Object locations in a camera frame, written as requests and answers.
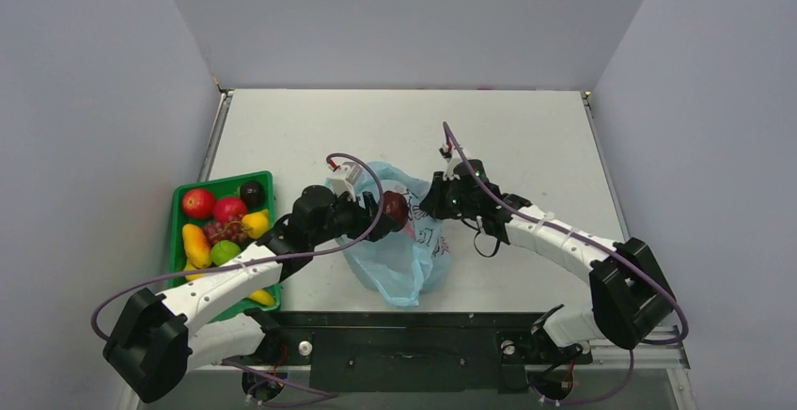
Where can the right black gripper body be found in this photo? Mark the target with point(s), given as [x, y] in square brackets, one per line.
[435, 197]

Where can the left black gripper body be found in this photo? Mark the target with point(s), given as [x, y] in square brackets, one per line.
[346, 217]

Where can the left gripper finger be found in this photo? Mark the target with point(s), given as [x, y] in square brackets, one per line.
[370, 203]
[386, 225]

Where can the dark red apple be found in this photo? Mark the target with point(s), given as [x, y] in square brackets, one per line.
[396, 206]

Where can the light blue plastic bag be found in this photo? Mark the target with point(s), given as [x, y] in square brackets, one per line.
[404, 264]

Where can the red grape bunch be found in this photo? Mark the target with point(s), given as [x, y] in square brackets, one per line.
[216, 232]

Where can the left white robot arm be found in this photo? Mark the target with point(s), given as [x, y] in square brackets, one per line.
[159, 337]

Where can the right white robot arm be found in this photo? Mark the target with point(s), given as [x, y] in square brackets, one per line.
[629, 295]

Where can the yellow pear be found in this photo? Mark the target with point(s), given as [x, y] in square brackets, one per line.
[255, 224]

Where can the dark purple plum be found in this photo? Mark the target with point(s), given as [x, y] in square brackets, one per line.
[253, 194]

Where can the yellow banana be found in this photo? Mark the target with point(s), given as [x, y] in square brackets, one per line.
[193, 272]
[263, 298]

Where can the green lime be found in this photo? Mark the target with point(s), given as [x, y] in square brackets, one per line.
[224, 251]

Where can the green plastic tray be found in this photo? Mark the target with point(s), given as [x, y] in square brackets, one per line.
[226, 187]

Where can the orange yellow mango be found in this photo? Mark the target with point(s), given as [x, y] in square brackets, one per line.
[196, 246]

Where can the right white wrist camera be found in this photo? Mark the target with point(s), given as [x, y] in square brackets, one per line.
[452, 161]

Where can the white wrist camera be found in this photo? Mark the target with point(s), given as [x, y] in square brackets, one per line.
[343, 179]
[452, 161]

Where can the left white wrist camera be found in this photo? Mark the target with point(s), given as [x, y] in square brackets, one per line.
[343, 179]

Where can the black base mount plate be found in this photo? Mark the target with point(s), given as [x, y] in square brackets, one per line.
[412, 351]

